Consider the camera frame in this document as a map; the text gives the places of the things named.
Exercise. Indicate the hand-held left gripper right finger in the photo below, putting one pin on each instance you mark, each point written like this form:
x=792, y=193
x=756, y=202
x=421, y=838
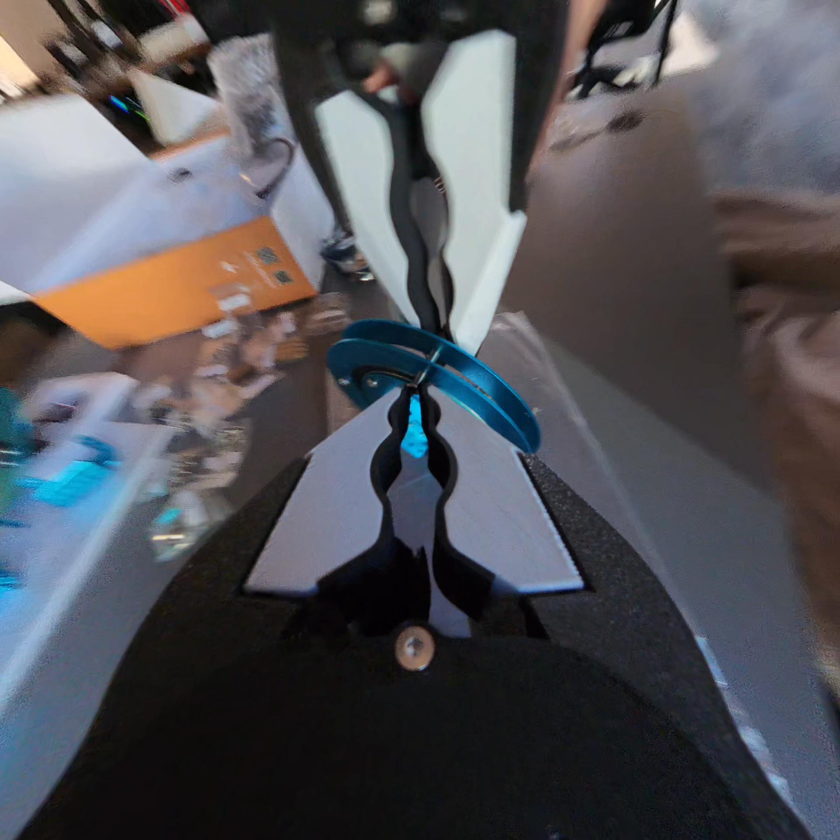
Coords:
x=505, y=518

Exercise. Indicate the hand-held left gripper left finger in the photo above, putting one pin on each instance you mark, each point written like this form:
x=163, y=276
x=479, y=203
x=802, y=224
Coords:
x=328, y=518

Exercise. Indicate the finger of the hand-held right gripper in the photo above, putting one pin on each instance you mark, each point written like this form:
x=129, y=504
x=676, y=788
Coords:
x=479, y=164
x=361, y=170

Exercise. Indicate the blue round turntable base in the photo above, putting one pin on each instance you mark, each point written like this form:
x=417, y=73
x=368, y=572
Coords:
x=472, y=387

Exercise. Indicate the grey desk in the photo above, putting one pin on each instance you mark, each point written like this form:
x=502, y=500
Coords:
x=623, y=262

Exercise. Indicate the person's right hand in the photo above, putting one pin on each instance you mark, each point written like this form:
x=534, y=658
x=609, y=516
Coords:
x=380, y=79

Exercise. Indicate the bubble wrap bundle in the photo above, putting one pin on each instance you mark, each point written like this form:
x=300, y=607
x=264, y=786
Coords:
x=253, y=85

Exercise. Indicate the dark hardware bag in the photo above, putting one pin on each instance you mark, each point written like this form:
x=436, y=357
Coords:
x=341, y=253

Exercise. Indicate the clear plastic bag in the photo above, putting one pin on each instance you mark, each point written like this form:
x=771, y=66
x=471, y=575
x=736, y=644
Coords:
x=590, y=420

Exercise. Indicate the black office chair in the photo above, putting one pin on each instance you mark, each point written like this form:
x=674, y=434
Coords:
x=594, y=79

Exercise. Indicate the pile of small parts bags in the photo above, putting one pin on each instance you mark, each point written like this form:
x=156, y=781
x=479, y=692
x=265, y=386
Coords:
x=262, y=354

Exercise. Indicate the orange and white box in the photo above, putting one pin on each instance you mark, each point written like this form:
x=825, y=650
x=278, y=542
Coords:
x=170, y=289

